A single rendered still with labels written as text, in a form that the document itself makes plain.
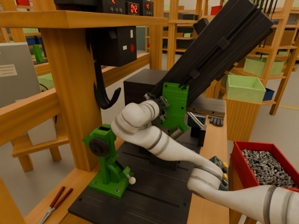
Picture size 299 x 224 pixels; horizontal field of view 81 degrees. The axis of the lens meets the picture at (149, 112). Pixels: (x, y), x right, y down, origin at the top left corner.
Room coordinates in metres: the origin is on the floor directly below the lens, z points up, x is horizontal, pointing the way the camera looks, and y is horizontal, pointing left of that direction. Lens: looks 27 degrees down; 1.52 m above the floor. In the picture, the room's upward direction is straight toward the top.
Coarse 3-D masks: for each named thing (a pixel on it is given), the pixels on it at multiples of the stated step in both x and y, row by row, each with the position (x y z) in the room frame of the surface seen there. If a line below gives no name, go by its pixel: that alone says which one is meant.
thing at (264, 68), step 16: (256, 0) 3.60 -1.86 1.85; (272, 0) 2.89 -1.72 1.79; (288, 0) 2.70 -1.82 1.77; (208, 16) 4.45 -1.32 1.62; (272, 16) 2.82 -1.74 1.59; (288, 16) 2.70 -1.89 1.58; (272, 32) 2.90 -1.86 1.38; (288, 32) 2.88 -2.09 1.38; (256, 48) 2.94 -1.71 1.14; (272, 48) 2.71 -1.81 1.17; (288, 48) 2.75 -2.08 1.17; (240, 64) 3.40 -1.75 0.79; (256, 64) 2.94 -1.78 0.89; (272, 64) 2.69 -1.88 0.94; (288, 64) 2.83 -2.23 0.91; (224, 80) 3.75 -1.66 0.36; (272, 96) 2.90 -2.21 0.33; (272, 112) 2.80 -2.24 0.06
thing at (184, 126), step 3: (180, 123) 0.68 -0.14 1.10; (183, 123) 0.68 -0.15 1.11; (177, 126) 0.68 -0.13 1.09; (180, 126) 0.68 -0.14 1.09; (183, 126) 0.67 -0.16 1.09; (186, 126) 0.67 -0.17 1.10; (174, 129) 0.68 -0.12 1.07; (183, 129) 0.67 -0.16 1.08; (186, 129) 0.66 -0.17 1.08; (171, 132) 0.68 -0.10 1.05; (180, 135) 0.66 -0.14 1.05
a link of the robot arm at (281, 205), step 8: (280, 192) 0.26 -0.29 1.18; (288, 192) 0.26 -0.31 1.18; (296, 192) 0.26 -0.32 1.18; (272, 200) 0.25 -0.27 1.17; (280, 200) 0.24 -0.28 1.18; (288, 200) 0.24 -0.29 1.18; (296, 200) 0.23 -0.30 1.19; (272, 208) 0.24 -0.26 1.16; (280, 208) 0.23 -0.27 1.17; (288, 208) 0.22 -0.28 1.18; (296, 208) 0.22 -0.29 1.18; (272, 216) 0.23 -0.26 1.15; (280, 216) 0.22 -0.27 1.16; (288, 216) 0.21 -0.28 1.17; (296, 216) 0.21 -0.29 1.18
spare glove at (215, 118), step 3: (210, 117) 1.07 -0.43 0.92; (213, 117) 1.06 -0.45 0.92; (216, 117) 1.06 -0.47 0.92; (219, 117) 1.06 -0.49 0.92; (222, 117) 1.06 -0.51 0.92; (210, 120) 1.02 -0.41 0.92; (216, 120) 1.03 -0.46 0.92; (219, 120) 1.02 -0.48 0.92; (222, 120) 1.02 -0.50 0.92; (210, 123) 1.01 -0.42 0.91; (213, 123) 0.99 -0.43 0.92; (219, 123) 0.99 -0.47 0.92; (222, 123) 0.98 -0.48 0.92
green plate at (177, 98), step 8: (168, 88) 0.75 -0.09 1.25; (176, 88) 0.74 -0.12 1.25; (184, 88) 0.72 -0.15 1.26; (168, 96) 0.74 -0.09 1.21; (176, 96) 0.73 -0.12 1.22; (184, 96) 0.71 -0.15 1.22; (176, 104) 0.71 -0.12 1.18; (184, 104) 0.70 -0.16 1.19; (168, 112) 0.72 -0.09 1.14; (176, 112) 0.70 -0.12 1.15; (184, 112) 0.69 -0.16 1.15; (160, 120) 0.72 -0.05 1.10; (168, 120) 0.70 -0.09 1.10; (176, 120) 0.69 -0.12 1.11
